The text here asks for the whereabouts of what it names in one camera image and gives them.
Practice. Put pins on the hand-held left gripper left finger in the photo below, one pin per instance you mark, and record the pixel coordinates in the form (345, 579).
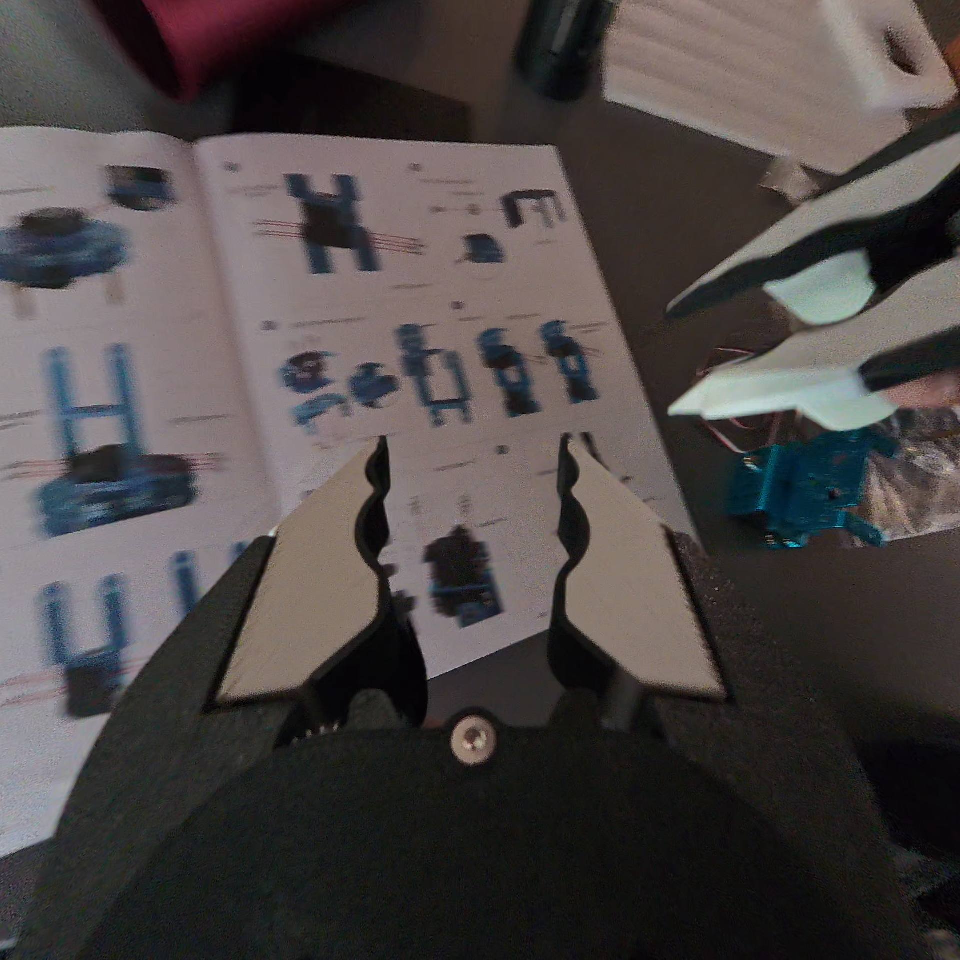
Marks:
(307, 600)

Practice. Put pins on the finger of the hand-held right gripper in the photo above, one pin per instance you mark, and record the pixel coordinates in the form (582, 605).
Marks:
(825, 345)
(810, 232)

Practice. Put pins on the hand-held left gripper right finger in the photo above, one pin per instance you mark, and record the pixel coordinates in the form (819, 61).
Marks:
(637, 600)

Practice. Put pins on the blue servo bracket assembly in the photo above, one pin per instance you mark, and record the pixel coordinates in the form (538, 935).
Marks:
(802, 487)

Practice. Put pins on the dark grey desk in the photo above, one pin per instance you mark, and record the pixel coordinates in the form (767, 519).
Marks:
(675, 225)

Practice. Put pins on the person's right hand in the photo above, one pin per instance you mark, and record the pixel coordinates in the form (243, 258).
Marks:
(934, 394)

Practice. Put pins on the white foam sheet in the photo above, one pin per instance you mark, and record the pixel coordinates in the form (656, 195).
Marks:
(712, 67)

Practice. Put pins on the white foam piece with hole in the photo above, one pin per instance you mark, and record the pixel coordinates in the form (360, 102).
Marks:
(855, 45)

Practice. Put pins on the printed assembly manual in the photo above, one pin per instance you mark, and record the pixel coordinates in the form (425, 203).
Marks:
(247, 300)

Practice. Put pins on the black cylindrical bottle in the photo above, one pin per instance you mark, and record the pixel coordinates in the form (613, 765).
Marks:
(562, 45)

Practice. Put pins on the black flat device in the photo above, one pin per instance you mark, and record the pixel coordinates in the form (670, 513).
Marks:
(337, 105)

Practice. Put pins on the dark red tube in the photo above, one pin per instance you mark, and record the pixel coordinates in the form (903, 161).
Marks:
(202, 37)

